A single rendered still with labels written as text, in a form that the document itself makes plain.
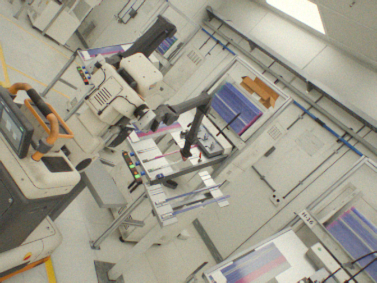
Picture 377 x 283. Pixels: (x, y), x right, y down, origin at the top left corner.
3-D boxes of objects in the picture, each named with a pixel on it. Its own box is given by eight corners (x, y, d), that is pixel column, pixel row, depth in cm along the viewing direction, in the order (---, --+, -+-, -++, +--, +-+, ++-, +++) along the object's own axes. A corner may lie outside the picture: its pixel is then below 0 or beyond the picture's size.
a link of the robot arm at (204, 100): (206, 86, 190) (217, 95, 187) (199, 101, 199) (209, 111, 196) (156, 105, 160) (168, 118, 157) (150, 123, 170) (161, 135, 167)
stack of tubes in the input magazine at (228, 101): (238, 135, 245) (262, 112, 240) (206, 101, 276) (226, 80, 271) (244, 140, 255) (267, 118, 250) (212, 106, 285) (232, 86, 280)
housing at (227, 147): (221, 160, 255) (225, 149, 245) (193, 126, 284) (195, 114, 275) (229, 158, 258) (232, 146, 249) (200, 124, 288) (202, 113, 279)
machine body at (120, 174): (119, 245, 258) (167, 197, 246) (95, 186, 300) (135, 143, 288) (164, 248, 308) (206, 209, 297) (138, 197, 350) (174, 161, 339)
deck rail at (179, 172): (150, 186, 224) (151, 181, 220) (149, 184, 225) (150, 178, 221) (226, 160, 255) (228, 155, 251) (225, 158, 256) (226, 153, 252)
